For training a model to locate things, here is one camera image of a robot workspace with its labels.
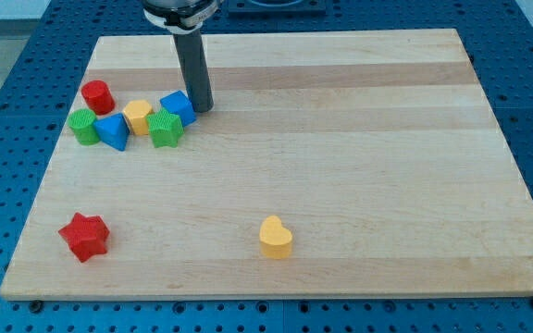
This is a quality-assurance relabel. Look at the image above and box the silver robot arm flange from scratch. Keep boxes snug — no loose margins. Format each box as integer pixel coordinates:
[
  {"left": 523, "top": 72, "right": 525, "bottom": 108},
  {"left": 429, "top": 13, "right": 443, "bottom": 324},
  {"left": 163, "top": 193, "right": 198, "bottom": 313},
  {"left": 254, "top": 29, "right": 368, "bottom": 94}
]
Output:
[{"left": 141, "top": 0, "right": 223, "bottom": 34}]

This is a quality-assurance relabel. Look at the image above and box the yellow heart block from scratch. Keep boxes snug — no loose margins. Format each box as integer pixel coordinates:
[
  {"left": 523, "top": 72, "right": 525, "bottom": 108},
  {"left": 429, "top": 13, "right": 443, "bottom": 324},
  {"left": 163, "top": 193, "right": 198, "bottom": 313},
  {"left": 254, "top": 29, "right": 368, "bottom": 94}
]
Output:
[{"left": 259, "top": 216, "right": 293, "bottom": 259}]

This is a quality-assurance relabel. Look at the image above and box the green star block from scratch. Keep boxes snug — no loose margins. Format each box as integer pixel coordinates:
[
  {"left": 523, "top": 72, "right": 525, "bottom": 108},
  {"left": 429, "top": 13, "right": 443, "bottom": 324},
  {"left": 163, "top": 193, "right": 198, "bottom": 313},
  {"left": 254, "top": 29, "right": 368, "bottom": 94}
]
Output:
[{"left": 146, "top": 108, "right": 184, "bottom": 148}]

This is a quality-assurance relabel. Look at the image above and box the red star block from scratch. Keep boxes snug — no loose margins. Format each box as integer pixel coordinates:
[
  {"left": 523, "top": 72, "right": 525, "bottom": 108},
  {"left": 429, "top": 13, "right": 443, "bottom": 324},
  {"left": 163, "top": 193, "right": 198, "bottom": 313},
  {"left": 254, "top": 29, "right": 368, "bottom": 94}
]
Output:
[{"left": 57, "top": 212, "right": 110, "bottom": 263}]

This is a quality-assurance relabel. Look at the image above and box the wooden board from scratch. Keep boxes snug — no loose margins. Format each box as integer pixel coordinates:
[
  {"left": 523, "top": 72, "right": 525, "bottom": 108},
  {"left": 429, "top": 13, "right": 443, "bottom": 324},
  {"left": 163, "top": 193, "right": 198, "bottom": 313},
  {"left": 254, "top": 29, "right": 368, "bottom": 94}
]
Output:
[{"left": 0, "top": 29, "right": 533, "bottom": 301}]

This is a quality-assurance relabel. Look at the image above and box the blue cube block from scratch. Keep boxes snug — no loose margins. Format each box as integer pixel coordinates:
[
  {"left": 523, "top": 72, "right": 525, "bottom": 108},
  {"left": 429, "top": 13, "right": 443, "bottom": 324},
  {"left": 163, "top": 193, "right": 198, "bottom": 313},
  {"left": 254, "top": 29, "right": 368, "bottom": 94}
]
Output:
[{"left": 160, "top": 91, "right": 196, "bottom": 127}]

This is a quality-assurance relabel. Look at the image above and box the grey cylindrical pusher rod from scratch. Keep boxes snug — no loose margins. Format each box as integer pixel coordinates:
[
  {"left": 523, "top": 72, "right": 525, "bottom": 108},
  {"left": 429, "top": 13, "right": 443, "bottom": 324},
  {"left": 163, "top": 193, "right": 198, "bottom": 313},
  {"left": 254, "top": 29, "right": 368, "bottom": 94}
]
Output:
[{"left": 173, "top": 29, "right": 214, "bottom": 113}]

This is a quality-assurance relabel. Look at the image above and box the yellow hexagon block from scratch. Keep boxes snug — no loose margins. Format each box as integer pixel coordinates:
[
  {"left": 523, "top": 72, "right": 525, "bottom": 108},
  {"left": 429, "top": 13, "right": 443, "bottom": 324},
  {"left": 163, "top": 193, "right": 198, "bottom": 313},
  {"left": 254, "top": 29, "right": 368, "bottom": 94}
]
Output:
[{"left": 122, "top": 100, "right": 154, "bottom": 135}]

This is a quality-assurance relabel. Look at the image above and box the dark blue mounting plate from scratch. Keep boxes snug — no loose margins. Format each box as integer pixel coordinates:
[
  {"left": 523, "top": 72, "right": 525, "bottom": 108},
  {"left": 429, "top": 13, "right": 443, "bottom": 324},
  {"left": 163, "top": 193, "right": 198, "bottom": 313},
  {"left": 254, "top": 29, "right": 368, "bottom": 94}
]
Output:
[{"left": 224, "top": 0, "right": 328, "bottom": 17}]

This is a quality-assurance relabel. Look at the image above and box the blue triangle block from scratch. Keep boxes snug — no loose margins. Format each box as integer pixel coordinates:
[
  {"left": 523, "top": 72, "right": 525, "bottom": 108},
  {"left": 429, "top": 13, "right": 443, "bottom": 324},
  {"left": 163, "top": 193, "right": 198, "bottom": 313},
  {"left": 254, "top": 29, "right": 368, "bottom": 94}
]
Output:
[{"left": 93, "top": 114, "right": 130, "bottom": 151}]

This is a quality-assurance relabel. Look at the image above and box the red cylinder block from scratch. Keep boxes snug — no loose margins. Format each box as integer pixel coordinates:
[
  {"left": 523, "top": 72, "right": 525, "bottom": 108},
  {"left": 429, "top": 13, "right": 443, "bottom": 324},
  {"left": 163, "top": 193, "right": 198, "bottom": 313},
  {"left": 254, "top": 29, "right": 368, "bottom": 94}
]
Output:
[{"left": 81, "top": 80, "right": 115, "bottom": 116}]

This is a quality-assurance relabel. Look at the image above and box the green cylinder block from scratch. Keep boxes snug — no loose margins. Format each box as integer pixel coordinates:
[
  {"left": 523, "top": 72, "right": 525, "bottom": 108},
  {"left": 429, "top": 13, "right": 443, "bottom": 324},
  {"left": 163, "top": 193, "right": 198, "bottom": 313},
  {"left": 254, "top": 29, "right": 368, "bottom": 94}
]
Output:
[{"left": 68, "top": 108, "right": 100, "bottom": 145}]

